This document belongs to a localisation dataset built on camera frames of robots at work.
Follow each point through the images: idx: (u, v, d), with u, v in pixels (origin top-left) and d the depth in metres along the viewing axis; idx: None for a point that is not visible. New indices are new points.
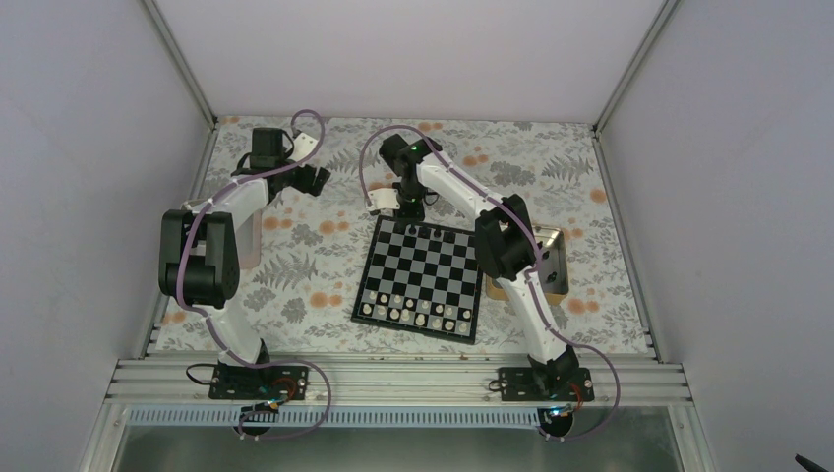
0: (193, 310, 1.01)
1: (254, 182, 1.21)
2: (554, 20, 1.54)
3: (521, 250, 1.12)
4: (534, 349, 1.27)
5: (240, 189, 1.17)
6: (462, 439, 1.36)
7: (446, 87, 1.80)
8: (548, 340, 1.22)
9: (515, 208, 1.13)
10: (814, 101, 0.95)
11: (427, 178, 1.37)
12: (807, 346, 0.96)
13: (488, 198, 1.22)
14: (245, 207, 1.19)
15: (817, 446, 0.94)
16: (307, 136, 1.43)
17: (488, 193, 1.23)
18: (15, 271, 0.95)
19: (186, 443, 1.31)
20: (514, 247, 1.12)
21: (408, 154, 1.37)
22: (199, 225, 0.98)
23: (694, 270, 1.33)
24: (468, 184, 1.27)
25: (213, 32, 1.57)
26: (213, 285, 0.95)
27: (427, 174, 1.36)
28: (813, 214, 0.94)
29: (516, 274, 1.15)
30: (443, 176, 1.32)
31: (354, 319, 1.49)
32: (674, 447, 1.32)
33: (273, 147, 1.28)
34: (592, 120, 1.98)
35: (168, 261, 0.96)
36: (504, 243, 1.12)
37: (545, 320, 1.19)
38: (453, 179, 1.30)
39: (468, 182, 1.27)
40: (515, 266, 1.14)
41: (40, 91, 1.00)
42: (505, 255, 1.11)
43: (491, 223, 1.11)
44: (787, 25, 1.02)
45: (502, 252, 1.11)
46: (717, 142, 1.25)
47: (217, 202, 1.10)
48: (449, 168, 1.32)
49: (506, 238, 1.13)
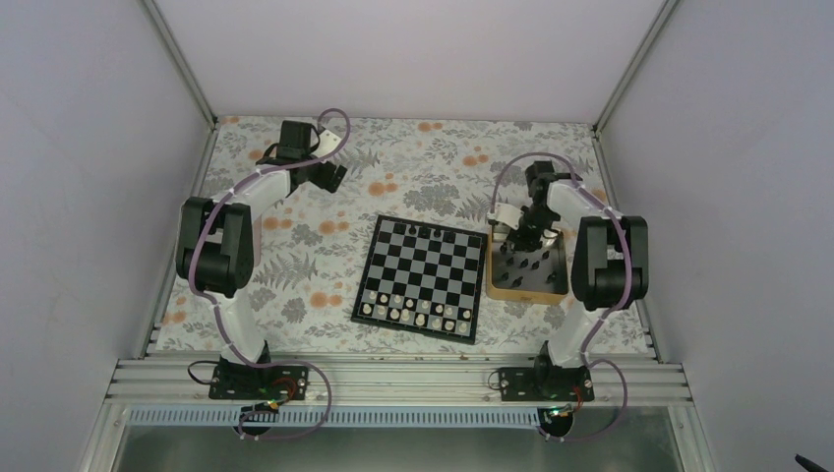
0: (203, 296, 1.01)
1: (277, 172, 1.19)
2: (554, 20, 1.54)
3: (620, 285, 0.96)
4: (554, 345, 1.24)
5: (263, 179, 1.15)
6: (461, 439, 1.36)
7: (447, 86, 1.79)
8: (569, 356, 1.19)
9: (632, 232, 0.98)
10: (812, 101, 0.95)
11: (554, 199, 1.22)
12: (809, 345, 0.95)
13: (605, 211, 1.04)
14: (267, 197, 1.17)
15: (818, 446, 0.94)
16: (331, 135, 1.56)
17: (607, 207, 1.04)
18: (15, 271, 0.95)
19: (186, 443, 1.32)
20: (613, 277, 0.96)
21: (551, 178, 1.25)
22: (216, 214, 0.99)
23: (694, 270, 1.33)
24: (588, 198, 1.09)
25: (214, 32, 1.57)
26: (226, 273, 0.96)
27: (556, 195, 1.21)
28: (814, 213, 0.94)
29: (593, 302, 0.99)
30: (568, 195, 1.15)
31: (354, 319, 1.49)
32: (675, 447, 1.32)
33: (301, 141, 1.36)
34: (592, 120, 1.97)
35: (185, 245, 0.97)
36: (604, 264, 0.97)
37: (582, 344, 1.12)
38: (576, 195, 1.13)
39: (590, 196, 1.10)
40: (600, 301, 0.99)
41: (41, 92, 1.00)
42: (599, 279, 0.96)
43: (595, 236, 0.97)
44: (787, 24, 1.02)
45: (594, 276, 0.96)
46: (717, 140, 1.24)
47: (238, 191, 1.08)
48: (580, 189, 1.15)
49: (608, 262, 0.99)
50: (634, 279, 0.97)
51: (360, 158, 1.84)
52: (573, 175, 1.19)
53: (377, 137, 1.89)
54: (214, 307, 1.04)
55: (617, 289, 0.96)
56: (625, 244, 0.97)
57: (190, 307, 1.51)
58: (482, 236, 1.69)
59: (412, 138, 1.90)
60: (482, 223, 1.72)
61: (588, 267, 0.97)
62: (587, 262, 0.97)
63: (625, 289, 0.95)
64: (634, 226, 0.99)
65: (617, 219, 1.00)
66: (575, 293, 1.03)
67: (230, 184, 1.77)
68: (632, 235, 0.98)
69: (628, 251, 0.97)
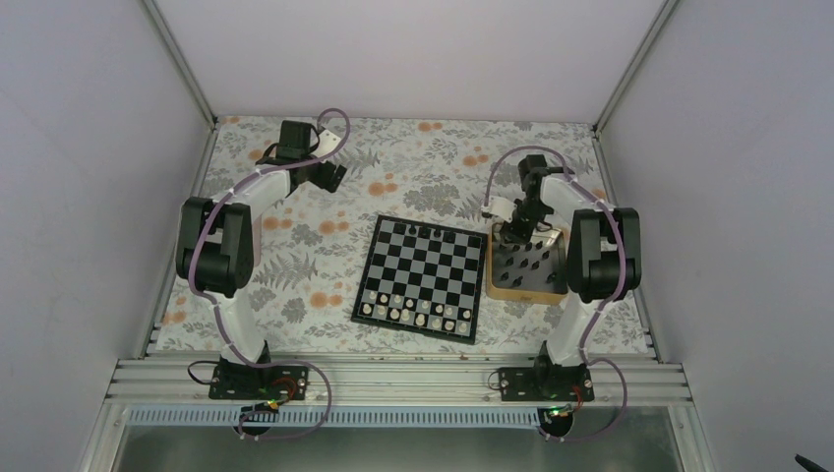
0: (204, 296, 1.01)
1: (277, 173, 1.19)
2: (554, 20, 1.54)
3: (614, 276, 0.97)
4: (552, 344, 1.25)
5: (264, 179, 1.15)
6: (461, 439, 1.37)
7: (447, 86, 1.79)
8: (569, 354, 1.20)
9: (625, 223, 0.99)
10: (812, 101, 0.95)
11: (548, 194, 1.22)
12: (808, 345, 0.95)
13: (598, 204, 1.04)
14: (267, 197, 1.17)
15: (818, 447, 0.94)
16: (330, 135, 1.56)
17: (600, 201, 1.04)
18: (15, 271, 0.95)
19: (186, 443, 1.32)
20: (607, 269, 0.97)
21: (544, 172, 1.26)
22: (216, 214, 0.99)
23: (694, 270, 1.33)
24: (580, 191, 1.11)
25: (214, 32, 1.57)
26: (226, 273, 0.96)
27: (550, 189, 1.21)
28: (814, 213, 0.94)
29: (588, 293, 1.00)
30: (562, 189, 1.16)
31: (354, 319, 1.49)
32: (674, 447, 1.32)
33: (301, 140, 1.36)
34: (592, 120, 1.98)
35: (185, 246, 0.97)
36: (598, 256, 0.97)
37: (581, 340, 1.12)
38: (570, 189, 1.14)
39: (584, 190, 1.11)
40: (596, 292, 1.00)
41: (41, 91, 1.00)
42: (593, 271, 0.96)
43: (588, 228, 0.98)
44: (787, 25, 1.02)
45: (588, 267, 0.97)
46: (717, 141, 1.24)
47: (237, 191, 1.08)
48: (573, 182, 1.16)
49: (601, 254, 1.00)
50: (628, 269, 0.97)
51: (360, 158, 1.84)
52: (565, 169, 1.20)
53: (377, 137, 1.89)
54: (214, 306, 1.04)
55: (611, 280, 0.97)
56: (619, 235, 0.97)
57: (189, 307, 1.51)
58: (481, 236, 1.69)
59: (412, 138, 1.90)
60: (482, 223, 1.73)
61: (582, 260, 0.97)
62: (581, 254, 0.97)
63: (620, 279, 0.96)
64: (627, 217, 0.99)
65: (609, 211, 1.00)
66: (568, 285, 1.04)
67: (229, 184, 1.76)
68: (625, 226, 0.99)
69: (623, 242, 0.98)
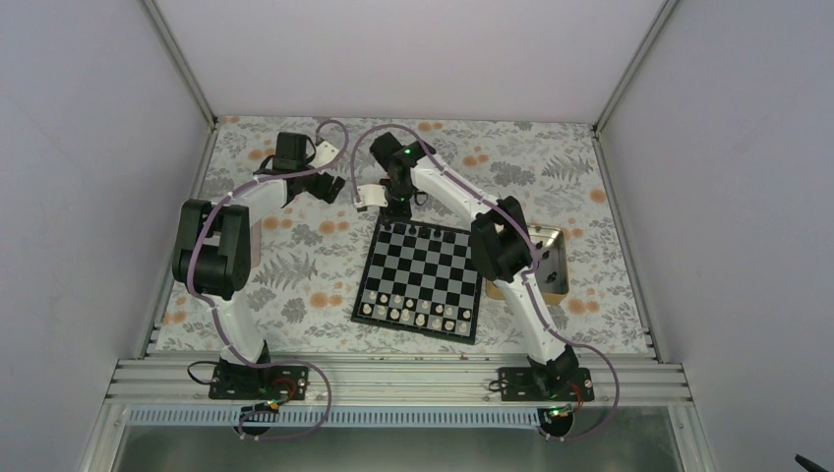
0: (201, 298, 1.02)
1: (274, 181, 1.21)
2: (554, 19, 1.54)
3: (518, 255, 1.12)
4: (533, 348, 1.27)
5: (261, 186, 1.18)
6: (462, 440, 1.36)
7: (447, 85, 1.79)
8: (547, 344, 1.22)
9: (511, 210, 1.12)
10: (811, 102, 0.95)
11: (424, 183, 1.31)
12: (807, 345, 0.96)
13: (483, 201, 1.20)
14: (265, 205, 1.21)
15: (817, 447, 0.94)
16: (328, 145, 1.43)
17: (484, 196, 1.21)
18: (15, 270, 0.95)
19: (185, 444, 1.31)
20: (509, 250, 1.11)
21: (408, 160, 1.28)
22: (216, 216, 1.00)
23: (694, 270, 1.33)
24: (460, 185, 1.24)
25: (214, 33, 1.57)
26: (222, 275, 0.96)
27: (424, 181, 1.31)
28: (812, 213, 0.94)
29: (512, 275, 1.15)
30: (438, 182, 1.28)
31: (354, 319, 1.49)
32: (674, 447, 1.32)
33: (295, 150, 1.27)
34: (592, 120, 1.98)
35: (182, 247, 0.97)
36: (501, 246, 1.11)
37: (546, 320, 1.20)
38: (446, 182, 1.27)
39: (462, 185, 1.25)
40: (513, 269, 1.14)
41: (40, 92, 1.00)
42: (502, 259, 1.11)
43: (489, 224, 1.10)
44: (789, 24, 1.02)
45: (498, 254, 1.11)
46: (717, 141, 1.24)
47: (236, 195, 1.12)
48: (446, 172, 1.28)
49: (504, 241, 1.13)
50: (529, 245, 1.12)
51: (360, 158, 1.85)
52: (431, 155, 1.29)
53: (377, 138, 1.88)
54: (213, 309, 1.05)
55: (517, 256, 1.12)
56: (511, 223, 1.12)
57: (189, 307, 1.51)
58: None
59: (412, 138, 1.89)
60: None
61: (491, 255, 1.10)
62: (489, 251, 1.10)
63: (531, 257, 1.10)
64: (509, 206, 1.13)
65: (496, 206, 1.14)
66: (488, 278, 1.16)
67: (229, 184, 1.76)
68: (513, 214, 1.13)
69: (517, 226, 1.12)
